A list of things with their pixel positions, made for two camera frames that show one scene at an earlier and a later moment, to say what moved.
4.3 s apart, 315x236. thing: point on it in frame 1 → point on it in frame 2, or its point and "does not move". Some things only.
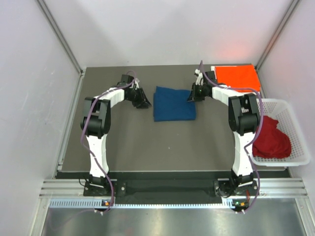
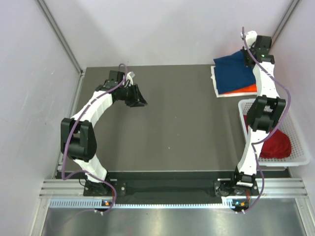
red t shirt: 270,142 does not move
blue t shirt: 171,104 → 231,73
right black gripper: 193,96 → 246,62
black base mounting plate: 224,188 does not move
